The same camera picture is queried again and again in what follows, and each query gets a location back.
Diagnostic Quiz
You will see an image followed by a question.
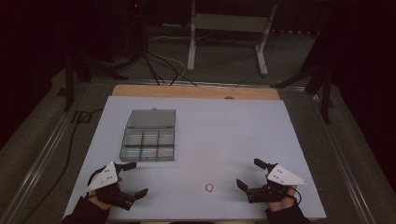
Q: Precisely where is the black floor cable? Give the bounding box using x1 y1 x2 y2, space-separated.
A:
22 107 105 224

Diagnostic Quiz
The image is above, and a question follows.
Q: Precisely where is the black tripod stand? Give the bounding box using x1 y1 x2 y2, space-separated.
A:
63 50 129 113
270 60 337 124

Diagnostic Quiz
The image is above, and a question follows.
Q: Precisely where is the white floor cable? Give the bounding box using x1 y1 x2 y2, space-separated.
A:
146 35 188 87

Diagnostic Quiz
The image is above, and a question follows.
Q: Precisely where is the bundle of black floor cables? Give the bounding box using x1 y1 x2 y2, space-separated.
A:
138 46 198 88

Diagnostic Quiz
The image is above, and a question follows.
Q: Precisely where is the metal floor rail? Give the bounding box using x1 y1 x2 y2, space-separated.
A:
0 83 92 224
89 77 307 91
306 91 376 224

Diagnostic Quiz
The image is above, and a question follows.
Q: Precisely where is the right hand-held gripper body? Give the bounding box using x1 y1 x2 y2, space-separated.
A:
246 162 309 204

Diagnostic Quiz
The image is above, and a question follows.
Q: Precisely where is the person's right hand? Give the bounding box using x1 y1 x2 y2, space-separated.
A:
264 174 298 213

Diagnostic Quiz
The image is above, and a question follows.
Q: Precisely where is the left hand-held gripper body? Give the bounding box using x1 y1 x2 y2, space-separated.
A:
86 161 138 211

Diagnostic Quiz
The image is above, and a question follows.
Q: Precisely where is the clear plastic compartment box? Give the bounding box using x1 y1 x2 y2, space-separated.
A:
119 107 177 163

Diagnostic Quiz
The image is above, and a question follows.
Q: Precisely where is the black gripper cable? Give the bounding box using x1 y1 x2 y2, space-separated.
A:
288 186 303 205
86 167 106 198

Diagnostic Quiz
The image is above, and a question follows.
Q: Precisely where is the white metal stand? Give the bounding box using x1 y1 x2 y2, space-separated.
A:
186 0 279 77

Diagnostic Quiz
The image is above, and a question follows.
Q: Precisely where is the white table cover sheet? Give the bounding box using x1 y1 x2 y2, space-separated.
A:
63 95 328 221

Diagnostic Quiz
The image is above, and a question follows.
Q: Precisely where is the person's left hand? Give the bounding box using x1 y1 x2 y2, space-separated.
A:
88 175 123 212

